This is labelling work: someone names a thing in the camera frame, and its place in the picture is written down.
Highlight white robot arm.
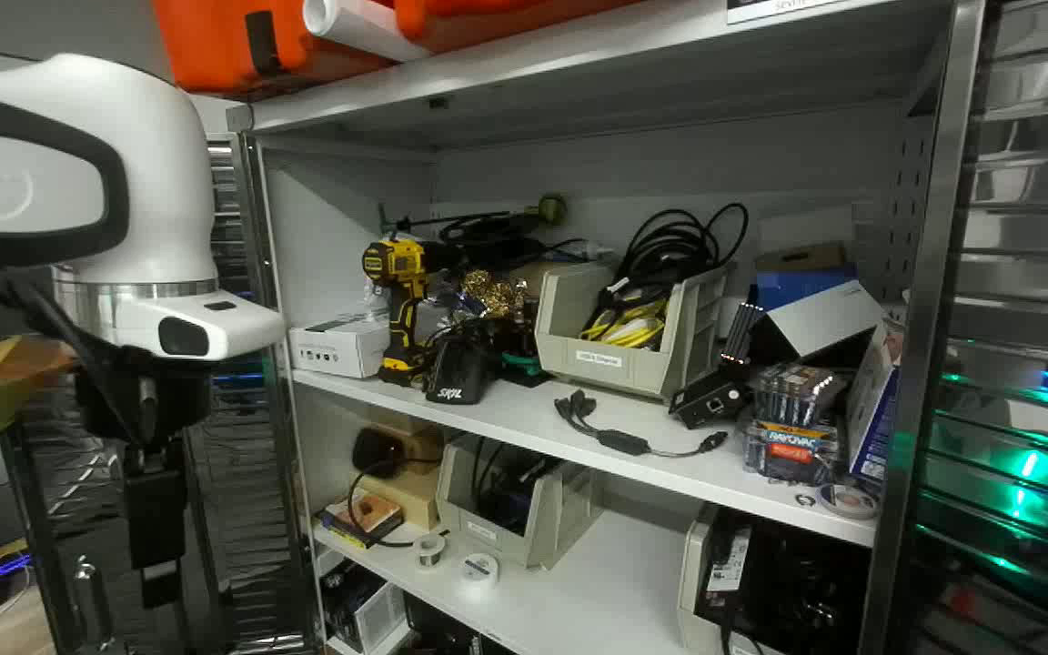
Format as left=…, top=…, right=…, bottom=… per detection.
left=0, top=54, right=230, bottom=608

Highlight black extension cable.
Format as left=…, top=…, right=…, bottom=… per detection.
left=555, top=385, right=733, bottom=461

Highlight grey metal shelving unit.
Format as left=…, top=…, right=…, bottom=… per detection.
left=253, top=0, right=960, bottom=655

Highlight blue white cardboard box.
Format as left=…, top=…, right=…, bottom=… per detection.
left=751, top=271, right=883, bottom=363

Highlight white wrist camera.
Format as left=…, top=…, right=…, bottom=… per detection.
left=60, top=292, right=285, bottom=360

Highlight white roll top shelf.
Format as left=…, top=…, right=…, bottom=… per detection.
left=304, top=0, right=425, bottom=61

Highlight grey storage bin middle shelf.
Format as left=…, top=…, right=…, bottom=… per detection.
left=534, top=267, right=728, bottom=400

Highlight grey storage bin lower shelf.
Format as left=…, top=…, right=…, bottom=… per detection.
left=436, top=438, right=604, bottom=569

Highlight orange case top shelf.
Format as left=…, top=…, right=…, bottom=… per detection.
left=148, top=0, right=632, bottom=98

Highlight wooden block with cable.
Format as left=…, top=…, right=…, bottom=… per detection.
left=328, top=492, right=403, bottom=545

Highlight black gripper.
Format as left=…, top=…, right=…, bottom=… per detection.
left=72, top=350, right=211, bottom=608

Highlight black power adapter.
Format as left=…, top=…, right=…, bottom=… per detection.
left=670, top=368, right=751, bottom=430

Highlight yellow items in bin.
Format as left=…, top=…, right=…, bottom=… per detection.
left=584, top=301, right=665, bottom=350

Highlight grey storage bin shelf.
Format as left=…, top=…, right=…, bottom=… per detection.
left=436, top=438, right=604, bottom=569
left=534, top=267, right=728, bottom=400

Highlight black battery charger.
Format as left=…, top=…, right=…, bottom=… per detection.
left=425, top=321, right=494, bottom=404

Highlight white box on shelf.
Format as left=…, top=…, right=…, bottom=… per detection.
left=290, top=318, right=390, bottom=379

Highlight black coiled cables in bin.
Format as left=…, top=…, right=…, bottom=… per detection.
left=592, top=201, right=755, bottom=321

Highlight yellow black cordless drill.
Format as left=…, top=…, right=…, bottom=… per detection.
left=361, top=236, right=428, bottom=381

